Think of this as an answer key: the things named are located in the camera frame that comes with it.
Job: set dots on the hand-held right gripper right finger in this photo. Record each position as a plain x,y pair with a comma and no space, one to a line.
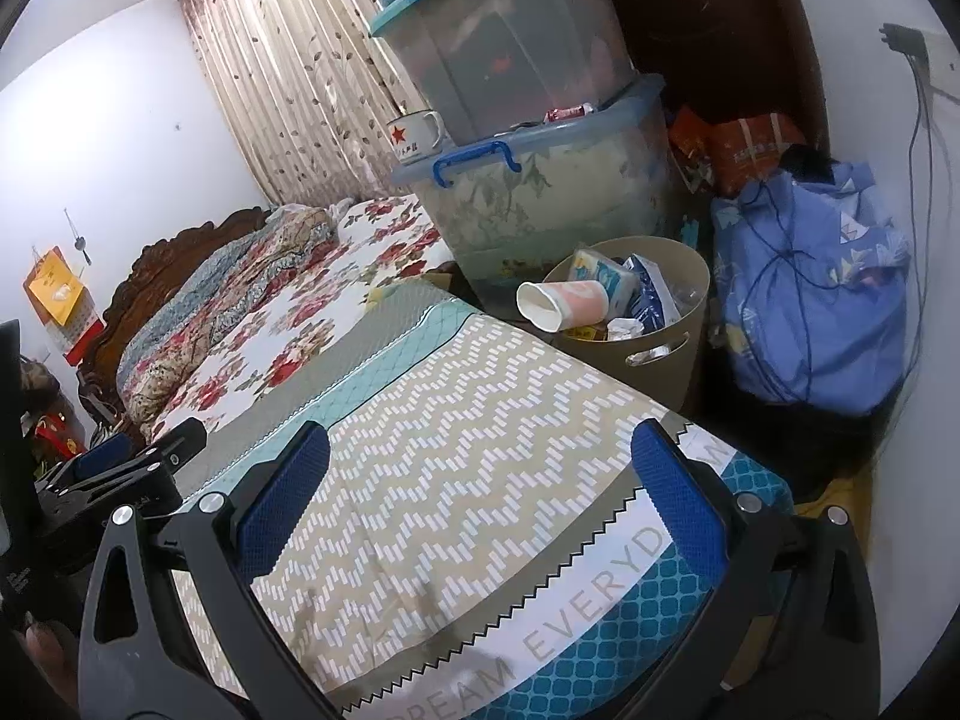
679,487

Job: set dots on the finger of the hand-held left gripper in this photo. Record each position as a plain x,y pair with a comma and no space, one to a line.
176,446
105,459

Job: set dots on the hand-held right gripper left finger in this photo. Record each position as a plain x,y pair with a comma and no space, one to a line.
285,487

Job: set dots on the beige plastic waste bin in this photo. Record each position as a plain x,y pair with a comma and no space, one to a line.
660,375

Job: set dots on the white paper cup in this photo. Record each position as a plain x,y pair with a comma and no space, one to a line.
570,304

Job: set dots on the person's left hand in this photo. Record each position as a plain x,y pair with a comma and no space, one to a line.
52,667

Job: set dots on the red box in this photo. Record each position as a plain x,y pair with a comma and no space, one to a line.
58,436

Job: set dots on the black bag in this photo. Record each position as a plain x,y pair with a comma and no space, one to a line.
810,442

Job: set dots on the floral bedsheet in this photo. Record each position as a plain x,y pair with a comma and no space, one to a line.
300,330

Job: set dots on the folded floral quilt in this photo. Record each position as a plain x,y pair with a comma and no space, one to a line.
225,292

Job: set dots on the crumpled white tissue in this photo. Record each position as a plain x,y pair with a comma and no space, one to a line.
624,328

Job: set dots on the carved wooden headboard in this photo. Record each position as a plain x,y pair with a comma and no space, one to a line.
127,285

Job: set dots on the blue white plastic packet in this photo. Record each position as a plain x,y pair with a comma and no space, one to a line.
652,292

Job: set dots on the zigzag patterned blanket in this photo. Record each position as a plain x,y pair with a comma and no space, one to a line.
480,450

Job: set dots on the blue white tissue packet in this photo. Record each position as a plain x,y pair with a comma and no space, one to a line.
600,274

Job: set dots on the blue cloth bundle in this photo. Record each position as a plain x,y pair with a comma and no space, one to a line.
810,300

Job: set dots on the clear storage box blue lid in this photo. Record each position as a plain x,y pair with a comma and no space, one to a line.
570,195

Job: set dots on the small orange bag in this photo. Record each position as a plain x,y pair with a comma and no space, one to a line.
690,146

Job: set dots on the large orange bag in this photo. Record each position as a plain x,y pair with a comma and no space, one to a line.
754,150

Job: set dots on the black cloth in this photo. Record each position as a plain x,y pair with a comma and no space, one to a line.
808,163

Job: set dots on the white enamel mug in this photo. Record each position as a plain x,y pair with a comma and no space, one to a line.
416,139

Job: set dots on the leaf patterned curtain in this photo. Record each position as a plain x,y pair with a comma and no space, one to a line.
285,75

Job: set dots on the dark wooden cabinet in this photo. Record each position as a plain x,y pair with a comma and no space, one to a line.
712,30

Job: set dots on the clear storage box teal lid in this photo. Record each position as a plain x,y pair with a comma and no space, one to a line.
510,37

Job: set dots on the yellow wall calendar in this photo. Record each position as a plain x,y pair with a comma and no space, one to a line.
56,289

